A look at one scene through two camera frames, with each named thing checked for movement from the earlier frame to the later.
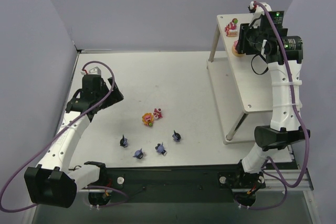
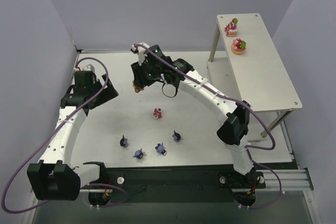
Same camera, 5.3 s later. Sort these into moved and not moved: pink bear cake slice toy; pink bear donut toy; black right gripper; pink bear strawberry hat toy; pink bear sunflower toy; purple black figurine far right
Moved: black right gripper; pink bear sunflower toy
Not moved: pink bear cake slice toy; purple black figurine far right; pink bear donut toy; pink bear strawberry hat toy
